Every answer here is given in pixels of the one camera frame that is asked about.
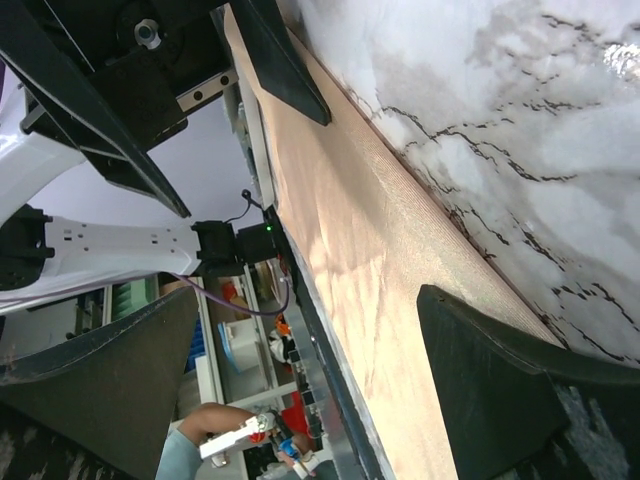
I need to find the person's forearm in background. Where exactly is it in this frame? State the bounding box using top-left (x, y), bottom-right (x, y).
top-left (155, 402), bottom-right (254, 480)

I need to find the peach cloth napkin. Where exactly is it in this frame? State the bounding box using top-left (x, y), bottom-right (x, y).
top-left (224, 13), bottom-right (552, 479)

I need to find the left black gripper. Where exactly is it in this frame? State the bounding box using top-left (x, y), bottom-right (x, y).
top-left (1, 0), bottom-right (332, 218)

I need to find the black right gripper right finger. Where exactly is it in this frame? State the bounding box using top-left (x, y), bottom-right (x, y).
top-left (417, 285), bottom-right (639, 479)

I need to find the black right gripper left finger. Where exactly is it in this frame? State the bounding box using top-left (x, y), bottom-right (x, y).
top-left (1, 288), bottom-right (198, 479)

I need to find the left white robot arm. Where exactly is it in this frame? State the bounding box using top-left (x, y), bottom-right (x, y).
top-left (1, 1), bottom-right (274, 313)

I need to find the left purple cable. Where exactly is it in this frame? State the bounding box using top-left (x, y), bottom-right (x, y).
top-left (172, 272), bottom-right (292, 317)

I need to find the white handheld device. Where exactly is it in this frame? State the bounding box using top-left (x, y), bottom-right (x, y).
top-left (199, 411), bottom-right (277, 468)

